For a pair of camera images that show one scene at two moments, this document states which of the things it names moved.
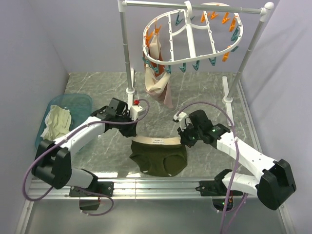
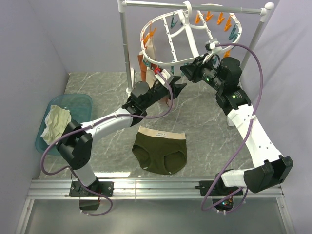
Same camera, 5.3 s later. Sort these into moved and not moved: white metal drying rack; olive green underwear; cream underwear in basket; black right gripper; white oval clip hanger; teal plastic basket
Moved: olive green underwear; black right gripper; white oval clip hanger
Not moved: white metal drying rack; cream underwear in basket; teal plastic basket
